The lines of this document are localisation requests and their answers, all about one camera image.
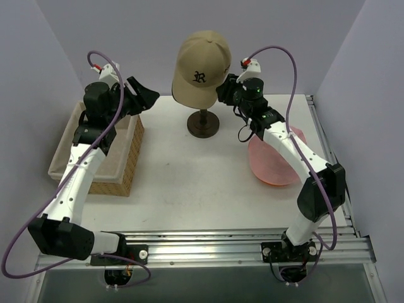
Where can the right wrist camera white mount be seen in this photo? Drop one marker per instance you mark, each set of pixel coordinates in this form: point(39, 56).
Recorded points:
point(250, 69)

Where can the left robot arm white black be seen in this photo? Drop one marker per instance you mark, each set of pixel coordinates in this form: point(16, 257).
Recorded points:
point(58, 231)

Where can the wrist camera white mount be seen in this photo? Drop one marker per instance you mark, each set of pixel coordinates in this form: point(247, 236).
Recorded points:
point(108, 72)
point(250, 69)

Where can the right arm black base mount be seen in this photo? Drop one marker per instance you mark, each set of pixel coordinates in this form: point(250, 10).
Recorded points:
point(283, 251)

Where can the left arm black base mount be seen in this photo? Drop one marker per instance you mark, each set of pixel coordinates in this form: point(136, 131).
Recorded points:
point(137, 252)

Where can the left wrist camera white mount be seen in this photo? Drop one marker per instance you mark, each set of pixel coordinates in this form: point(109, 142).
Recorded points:
point(108, 72)

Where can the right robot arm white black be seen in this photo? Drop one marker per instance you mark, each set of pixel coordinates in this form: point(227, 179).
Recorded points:
point(323, 190)

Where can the aluminium rail frame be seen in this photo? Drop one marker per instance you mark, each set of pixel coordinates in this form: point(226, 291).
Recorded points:
point(204, 216)

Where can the dark wooden mannequin stand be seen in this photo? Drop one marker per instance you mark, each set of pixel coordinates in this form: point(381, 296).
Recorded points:
point(203, 124)

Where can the wicker basket with liner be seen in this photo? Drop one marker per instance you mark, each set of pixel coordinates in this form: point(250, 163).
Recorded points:
point(115, 175)

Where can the beige cap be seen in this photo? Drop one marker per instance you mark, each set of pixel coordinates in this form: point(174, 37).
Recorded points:
point(202, 64)

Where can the pink cap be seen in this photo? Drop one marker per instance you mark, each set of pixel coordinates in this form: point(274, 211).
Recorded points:
point(269, 166)

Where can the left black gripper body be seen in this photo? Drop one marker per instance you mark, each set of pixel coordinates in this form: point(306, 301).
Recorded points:
point(132, 97)

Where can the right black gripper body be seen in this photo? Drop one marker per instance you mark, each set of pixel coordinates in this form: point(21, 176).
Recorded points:
point(228, 91)

